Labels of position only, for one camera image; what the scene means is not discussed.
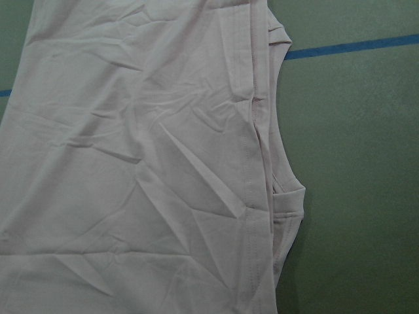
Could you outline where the pink Snoopy t-shirt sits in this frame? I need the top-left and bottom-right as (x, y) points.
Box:
(1, 1), (305, 313)

